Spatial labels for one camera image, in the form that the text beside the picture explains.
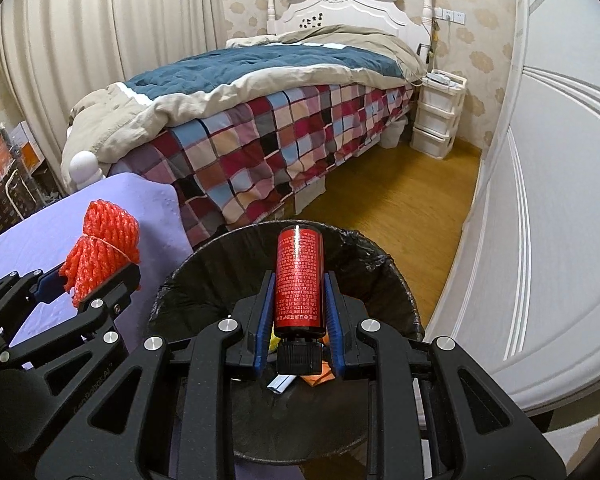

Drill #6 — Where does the blue and beige quilt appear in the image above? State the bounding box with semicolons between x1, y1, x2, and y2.
60;24;426;171

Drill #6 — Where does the white tube with teal cap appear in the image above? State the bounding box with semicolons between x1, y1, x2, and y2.
267;374;298;393

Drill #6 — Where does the cream striped curtain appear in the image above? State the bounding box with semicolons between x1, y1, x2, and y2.
0;0;228;196

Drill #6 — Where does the storage rack with boxes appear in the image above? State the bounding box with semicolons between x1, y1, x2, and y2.
0;175;41;246

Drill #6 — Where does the black lined trash bin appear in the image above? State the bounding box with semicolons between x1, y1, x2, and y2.
149;220;426;463

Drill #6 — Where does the large orange plastic bag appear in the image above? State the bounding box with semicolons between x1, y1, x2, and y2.
300;360;337;388

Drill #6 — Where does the white panelled door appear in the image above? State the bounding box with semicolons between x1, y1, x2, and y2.
422;0;600;411

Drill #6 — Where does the beige pillow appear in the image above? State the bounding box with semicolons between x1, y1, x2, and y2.
226;35;281;50

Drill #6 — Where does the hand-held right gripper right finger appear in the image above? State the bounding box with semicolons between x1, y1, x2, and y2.
325;270;567;480

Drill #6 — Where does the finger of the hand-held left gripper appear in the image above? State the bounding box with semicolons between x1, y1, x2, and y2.
0;266;63;326
0;263;142;371

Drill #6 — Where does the checked bed sheet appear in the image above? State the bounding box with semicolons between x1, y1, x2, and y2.
110;82;416;251

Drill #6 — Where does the white and orange box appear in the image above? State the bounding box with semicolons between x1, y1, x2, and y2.
10;121;46;173

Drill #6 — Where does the white plastic drawer unit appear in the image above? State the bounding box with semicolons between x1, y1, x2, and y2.
410;71;467;160

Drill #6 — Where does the small white bucket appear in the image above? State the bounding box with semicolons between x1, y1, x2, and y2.
380;117;408;150

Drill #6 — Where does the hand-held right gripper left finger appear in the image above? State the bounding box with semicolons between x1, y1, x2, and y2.
34;270;277;480

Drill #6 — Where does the red bottle with black cap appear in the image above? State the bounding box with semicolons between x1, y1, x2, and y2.
271;226;328;376

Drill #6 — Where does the orange-red foam net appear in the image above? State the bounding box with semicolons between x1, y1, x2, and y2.
59;199;142;311

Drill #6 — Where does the bed with plaid sheet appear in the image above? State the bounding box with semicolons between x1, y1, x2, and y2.
62;0;438;211

